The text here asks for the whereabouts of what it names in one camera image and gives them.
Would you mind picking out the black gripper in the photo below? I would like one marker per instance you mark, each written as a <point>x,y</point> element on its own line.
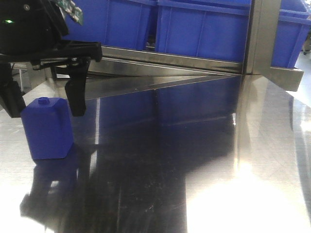
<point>32,31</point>

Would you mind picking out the blue part without cap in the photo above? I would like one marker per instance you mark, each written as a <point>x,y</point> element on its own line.
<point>47,126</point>

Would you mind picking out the green circuit board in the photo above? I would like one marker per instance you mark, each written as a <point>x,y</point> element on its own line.
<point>71,9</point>

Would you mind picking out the left blue storage bin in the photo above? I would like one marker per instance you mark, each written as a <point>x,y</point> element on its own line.
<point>115,23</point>

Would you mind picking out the blue storage bin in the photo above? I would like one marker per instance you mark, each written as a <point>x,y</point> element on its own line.
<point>294,23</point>
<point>212,29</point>
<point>115,23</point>

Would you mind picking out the middle blue storage bin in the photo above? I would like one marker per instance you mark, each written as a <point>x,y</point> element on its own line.
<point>212,29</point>

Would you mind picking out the right blue storage bin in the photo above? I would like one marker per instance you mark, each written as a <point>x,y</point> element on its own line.
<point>294,23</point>

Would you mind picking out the stainless steel shelf frame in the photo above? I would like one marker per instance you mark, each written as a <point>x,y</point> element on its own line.
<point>262,19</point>

